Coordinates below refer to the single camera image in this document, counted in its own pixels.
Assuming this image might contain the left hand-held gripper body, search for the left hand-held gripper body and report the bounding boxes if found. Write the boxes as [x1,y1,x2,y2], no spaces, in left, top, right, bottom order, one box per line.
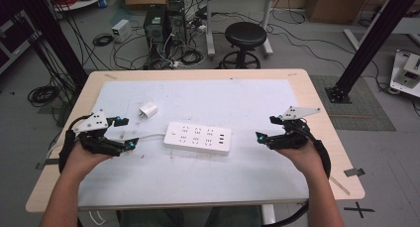
[71,108,129,158]

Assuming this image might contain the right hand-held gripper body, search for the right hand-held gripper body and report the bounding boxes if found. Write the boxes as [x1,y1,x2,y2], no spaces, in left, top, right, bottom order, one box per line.
[266,105,322,152]

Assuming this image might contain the white charger adapter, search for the white charger adapter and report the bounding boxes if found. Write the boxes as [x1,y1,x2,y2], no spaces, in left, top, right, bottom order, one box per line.
[138,100,159,120]

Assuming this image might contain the white power strip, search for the white power strip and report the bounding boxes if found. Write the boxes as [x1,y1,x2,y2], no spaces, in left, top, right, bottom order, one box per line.
[162,120,233,157]

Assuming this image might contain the person's left hand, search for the person's left hand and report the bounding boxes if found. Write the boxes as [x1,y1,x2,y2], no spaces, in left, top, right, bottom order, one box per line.
[61,142,114,175]

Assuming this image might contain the person's right hand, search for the person's right hand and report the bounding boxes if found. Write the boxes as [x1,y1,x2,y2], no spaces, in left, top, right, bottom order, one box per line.
[275,140,327,179]

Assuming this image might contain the grey tape piece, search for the grey tape piece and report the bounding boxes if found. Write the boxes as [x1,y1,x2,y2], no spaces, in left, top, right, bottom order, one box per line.
[343,167,367,178]
[35,158,61,170]

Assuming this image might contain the person's dark pants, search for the person's dark pants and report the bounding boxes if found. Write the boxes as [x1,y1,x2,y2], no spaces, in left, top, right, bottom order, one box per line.
[118,204,263,227]

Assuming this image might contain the pale blue table mat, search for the pale blue table mat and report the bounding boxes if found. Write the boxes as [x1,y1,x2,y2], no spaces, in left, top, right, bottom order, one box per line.
[77,78,310,211]

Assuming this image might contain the white table leg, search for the white table leg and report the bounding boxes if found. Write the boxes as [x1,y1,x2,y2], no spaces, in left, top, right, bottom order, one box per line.
[260,203,277,226]

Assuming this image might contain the grey floor mat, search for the grey floor mat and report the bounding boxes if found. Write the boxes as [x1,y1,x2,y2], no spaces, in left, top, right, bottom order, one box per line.
[309,74,397,133]

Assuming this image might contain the black round stool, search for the black round stool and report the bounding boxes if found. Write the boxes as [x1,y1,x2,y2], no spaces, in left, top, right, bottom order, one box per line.
[217,21,268,70]

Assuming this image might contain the white bench power supply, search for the white bench power supply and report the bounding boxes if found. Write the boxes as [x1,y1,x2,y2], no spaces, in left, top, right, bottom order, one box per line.
[110,18,134,44]

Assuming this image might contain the black computer tower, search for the black computer tower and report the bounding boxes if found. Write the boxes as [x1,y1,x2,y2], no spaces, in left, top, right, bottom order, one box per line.
[166,0,188,47]
[143,4,168,61]

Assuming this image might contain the black metal stand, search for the black metal stand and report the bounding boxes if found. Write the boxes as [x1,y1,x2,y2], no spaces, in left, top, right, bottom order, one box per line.
[324,0,420,105]
[14,0,89,90]

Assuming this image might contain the round white table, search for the round white table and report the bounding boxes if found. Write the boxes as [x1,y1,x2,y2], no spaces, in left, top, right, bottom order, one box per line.
[42,0,110,13]

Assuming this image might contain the large cardboard box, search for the large cardboard box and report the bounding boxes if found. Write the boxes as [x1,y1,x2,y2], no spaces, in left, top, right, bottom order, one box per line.
[304,0,371,25]

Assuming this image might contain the white equipment board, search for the white equipment board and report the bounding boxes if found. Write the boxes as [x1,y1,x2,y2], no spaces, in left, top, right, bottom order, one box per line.
[388,49,420,99]

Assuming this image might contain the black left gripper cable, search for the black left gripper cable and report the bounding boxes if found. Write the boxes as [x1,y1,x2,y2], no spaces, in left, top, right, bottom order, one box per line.
[57,113,96,175]

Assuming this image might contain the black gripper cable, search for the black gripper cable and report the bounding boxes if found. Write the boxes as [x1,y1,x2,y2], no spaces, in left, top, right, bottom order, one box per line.
[262,122,333,227]
[57,113,96,175]

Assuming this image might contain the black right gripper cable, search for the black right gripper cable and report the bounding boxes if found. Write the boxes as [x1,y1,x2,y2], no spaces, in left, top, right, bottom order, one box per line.
[262,122,333,227]

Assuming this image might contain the coil of black cable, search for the coil of black cable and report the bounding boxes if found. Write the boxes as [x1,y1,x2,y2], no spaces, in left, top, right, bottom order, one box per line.
[27,84,61,108]
[91,32,115,48]
[178,49,205,66]

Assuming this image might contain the dark cabinet with grey frame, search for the dark cabinet with grey frame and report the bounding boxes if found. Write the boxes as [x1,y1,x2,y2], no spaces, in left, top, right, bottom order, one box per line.
[0,8,43,76]

